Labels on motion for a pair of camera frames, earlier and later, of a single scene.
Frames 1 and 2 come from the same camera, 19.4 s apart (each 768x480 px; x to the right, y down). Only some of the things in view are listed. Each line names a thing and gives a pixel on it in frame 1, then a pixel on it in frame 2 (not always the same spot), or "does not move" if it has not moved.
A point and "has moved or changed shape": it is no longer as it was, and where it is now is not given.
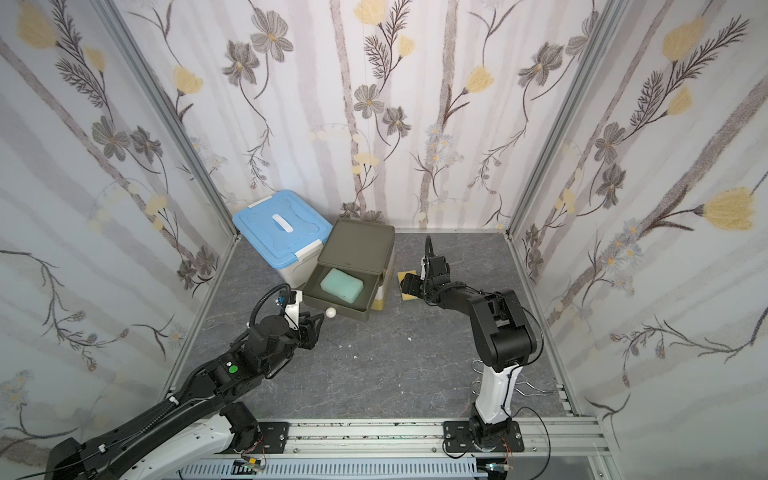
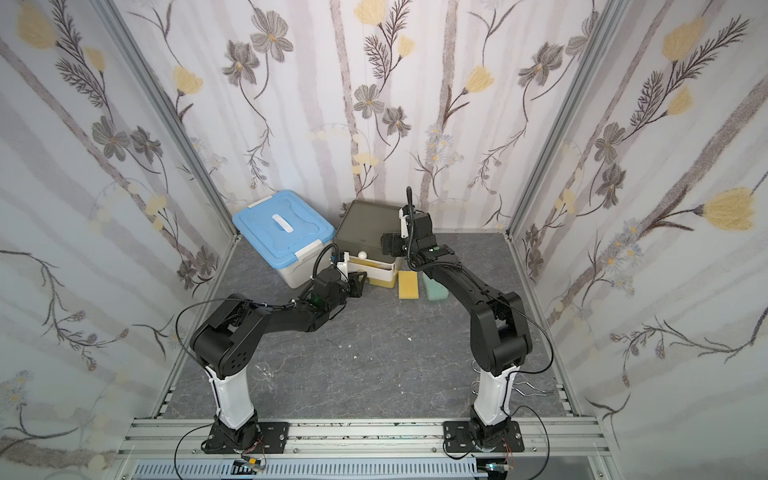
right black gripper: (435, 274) to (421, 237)
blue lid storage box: (287, 231) does not move
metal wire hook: (553, 392) does not move
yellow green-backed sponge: (400, 276) does not move
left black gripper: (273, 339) to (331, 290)
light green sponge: (342, 285) has moved or changed shape
